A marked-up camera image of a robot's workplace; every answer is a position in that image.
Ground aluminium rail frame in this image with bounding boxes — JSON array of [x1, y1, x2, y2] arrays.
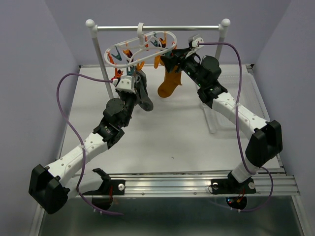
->
[[29, 169, 308, 236]]

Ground yellow orange clothes peg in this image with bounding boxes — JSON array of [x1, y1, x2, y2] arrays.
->
[[136, 61, 145, 71]]

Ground white plastic laundry basket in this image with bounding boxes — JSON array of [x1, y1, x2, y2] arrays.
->
[[211, 73, 270, 131]]

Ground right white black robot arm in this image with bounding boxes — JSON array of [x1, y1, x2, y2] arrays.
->
[[161, 48, 283, 194]]

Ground white round clip hanger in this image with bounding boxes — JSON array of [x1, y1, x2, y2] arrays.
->
[[104, 23, 177, 70]]

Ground mustard brown striped sock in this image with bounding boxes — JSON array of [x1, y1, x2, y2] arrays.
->
[[157, 66, 182, 98]]

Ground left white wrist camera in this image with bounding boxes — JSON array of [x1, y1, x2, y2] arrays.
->
[[112, 75, 136, 93]]

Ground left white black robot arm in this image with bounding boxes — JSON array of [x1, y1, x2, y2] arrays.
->
[[29, 89, 149, 214]]

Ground white clothes drying rack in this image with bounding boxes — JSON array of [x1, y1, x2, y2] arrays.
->
[[86, 19, 227, 99]]

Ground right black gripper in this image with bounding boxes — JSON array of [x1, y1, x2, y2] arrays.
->
[[159, 47, 205, 88]]

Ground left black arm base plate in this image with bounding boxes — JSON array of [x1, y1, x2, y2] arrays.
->
[[83, 179, 126, 196]]

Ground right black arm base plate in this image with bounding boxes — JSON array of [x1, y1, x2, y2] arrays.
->
[[210, 178, 256, 195]]

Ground teal clothes peg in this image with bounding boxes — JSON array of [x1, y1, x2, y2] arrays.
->
[[126, 66, 135, 76]]

